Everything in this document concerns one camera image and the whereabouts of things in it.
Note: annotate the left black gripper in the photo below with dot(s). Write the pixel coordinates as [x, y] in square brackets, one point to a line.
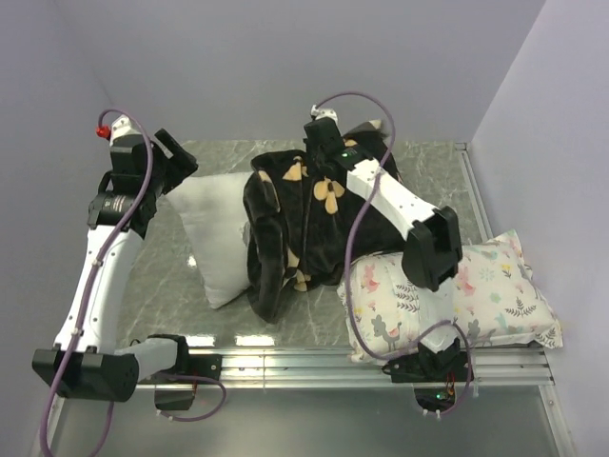
[181, 165]

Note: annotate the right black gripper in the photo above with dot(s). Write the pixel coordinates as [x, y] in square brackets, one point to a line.
[313, 172]

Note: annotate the black pillowcase with tan flowers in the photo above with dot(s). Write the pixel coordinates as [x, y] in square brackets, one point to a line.
[299, 218]

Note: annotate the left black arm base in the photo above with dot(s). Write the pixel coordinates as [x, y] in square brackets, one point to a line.
[176, 391]

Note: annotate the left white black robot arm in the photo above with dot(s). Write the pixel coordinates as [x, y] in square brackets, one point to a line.
[84, 362]

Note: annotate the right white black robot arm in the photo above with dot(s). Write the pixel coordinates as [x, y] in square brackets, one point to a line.
[432, 245]

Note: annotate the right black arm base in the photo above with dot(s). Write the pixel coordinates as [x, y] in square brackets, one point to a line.
[436, 375]

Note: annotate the white floral printed pillow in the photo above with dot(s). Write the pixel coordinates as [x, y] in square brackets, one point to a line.
[495, 301]

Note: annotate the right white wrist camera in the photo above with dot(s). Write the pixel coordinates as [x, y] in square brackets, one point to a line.
[317, 113]

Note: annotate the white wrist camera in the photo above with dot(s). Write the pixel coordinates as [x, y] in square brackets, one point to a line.
[121, 127]
[317, 113]

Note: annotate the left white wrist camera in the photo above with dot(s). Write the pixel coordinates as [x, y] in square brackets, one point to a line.
[121, 127]

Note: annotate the aluminium mounting rail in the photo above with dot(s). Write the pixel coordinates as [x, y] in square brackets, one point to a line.
[330, 367]

